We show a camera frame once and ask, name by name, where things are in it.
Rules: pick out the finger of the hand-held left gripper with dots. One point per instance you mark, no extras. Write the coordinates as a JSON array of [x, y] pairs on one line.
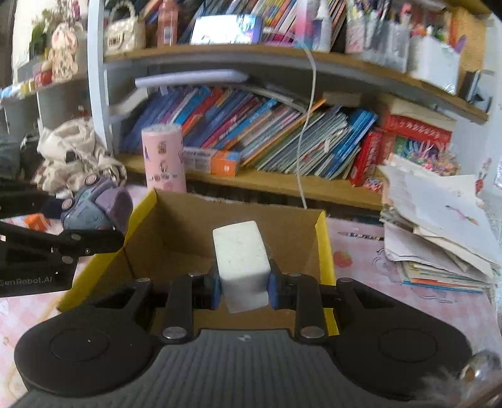
[[84, 241]]

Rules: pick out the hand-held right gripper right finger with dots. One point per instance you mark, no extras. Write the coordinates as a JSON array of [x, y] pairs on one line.
[[273, 292]]

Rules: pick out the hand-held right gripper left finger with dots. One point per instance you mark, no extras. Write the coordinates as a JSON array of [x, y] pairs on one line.
[[216, 292]]

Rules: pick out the white foam block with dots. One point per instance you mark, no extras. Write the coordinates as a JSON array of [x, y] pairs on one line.
[[242, 266]]

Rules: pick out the purple toy car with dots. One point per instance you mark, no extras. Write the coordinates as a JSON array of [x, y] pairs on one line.
[[100, 206]]

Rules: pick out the yellow cardboard box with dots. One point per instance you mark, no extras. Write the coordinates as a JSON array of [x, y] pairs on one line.
[[178, 231]]

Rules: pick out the small orange object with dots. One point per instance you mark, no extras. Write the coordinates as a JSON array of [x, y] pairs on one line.
[[38, 223]]

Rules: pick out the beige canvas bag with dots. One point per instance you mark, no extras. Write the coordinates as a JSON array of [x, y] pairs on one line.
[[76, 149]]

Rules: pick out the wooden bookshelf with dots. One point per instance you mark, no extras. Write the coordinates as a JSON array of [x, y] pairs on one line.
[[251, 182]]

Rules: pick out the pink printed cylinder cup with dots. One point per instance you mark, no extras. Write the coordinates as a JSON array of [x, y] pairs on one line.
[[164, 161]]

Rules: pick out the orange and clear box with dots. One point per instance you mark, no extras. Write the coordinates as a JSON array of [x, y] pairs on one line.
[[211, 161]]

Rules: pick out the red book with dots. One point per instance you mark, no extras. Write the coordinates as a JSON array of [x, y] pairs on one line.
[[364, 159]]

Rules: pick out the row of colourful thin books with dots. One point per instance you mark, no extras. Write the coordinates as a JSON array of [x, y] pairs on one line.
[[255, 129]]

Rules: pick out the messy stack of papers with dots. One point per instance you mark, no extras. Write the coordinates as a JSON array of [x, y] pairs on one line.
[[435, 231]]

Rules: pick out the floral fabric plush toy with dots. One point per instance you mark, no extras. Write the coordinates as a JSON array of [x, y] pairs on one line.
[[64, 53]]

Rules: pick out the white paper roll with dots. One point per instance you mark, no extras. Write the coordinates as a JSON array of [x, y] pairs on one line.
[[188, 78]]

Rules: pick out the dried flower bunch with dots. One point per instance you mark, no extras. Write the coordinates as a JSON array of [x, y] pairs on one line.
[[39, 37]]

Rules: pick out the cream quilted pearl purse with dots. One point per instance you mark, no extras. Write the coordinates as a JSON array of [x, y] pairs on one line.
[[122, 33]]

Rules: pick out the thick red dictionary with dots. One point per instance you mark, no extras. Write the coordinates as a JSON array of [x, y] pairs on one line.
[[419, 129]]

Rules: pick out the pink bottle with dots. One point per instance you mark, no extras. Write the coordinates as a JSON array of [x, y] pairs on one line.
[[168, 23]]

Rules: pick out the tablet with lit screen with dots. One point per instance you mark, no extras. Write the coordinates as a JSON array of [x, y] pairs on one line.
[[226, 29]]

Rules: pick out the white glue bottle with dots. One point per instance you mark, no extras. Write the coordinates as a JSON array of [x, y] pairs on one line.
[[322, 27]]

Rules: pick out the clear pen holder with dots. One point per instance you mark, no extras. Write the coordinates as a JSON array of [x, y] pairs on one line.
[[376, 43]]

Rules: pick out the row of upper shelf books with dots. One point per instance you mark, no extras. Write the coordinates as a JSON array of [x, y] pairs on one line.
[[282, 19]]

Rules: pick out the white pen holder box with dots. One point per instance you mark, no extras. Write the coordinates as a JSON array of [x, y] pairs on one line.
[[433, 64]]

